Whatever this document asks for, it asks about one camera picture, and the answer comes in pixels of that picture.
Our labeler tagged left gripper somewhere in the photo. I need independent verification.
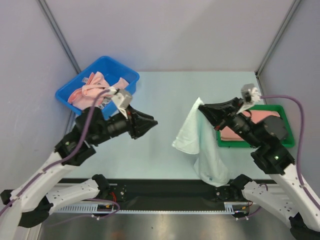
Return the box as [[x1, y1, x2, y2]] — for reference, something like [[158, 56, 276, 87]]
[[92, 104, 158, 145]]

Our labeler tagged pink towel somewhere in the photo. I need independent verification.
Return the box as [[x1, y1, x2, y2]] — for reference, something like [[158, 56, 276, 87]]
[[67, 71, 129, 111], [220, 109, 280, 142]]

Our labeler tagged light blue towel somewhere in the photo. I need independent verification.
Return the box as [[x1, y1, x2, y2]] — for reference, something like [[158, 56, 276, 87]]
[[172, 98, 230, 187]]

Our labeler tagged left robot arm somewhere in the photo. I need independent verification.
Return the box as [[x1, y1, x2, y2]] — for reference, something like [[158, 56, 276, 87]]
[[0, 106, 158, 240]]

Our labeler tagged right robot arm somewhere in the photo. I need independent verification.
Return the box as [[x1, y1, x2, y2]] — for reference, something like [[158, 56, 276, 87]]
[[198, 97, 320, 240]]

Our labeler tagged blue plastic bin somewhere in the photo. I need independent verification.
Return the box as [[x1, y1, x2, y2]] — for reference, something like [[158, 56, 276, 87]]
[[55, 56, 140, 116]]

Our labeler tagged pink towel in bin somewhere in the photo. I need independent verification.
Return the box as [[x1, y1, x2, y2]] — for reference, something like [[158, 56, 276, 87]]
[[67, 71, 129, 111]]

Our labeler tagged green plastic tray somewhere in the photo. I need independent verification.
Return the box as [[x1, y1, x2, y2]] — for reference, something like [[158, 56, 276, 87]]
[[216, 104, 296, 148]]

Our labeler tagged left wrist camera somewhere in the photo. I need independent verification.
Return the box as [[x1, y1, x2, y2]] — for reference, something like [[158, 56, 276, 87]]
[[109, 87, 133, 119]]

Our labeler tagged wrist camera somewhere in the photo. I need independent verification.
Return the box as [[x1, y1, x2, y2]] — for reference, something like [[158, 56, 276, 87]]
[[237, 83, 261, 114], [109, 87, 133, 119]]

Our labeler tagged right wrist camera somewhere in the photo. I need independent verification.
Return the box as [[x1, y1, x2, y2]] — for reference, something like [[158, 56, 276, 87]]
[[237, 83, 261, 114]]

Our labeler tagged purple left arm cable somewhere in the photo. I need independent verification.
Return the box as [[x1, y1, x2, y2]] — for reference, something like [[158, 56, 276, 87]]
[[0, 88, 121, 227]]

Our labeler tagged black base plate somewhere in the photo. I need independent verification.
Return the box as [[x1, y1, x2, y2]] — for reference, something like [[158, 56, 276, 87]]
[[104, 179, 253, 213]]

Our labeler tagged white slotted cable duct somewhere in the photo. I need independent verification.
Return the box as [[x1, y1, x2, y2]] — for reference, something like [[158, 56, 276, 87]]
[[55, 203, 118, 214]]

